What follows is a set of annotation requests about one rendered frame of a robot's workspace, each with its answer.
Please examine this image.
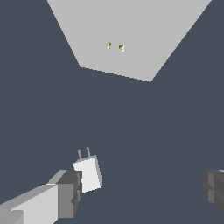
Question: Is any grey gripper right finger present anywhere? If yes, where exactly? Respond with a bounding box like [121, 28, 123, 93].
[199, 169, 224, 215]

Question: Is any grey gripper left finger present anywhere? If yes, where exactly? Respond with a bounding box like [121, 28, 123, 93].
[0, 169, 83, 224]

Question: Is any white two-prong charger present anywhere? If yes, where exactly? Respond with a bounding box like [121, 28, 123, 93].
[73, 146, 103, 194]

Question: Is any grey wall socket block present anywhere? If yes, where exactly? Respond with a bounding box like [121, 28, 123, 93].
[46, 0, 213, 83]

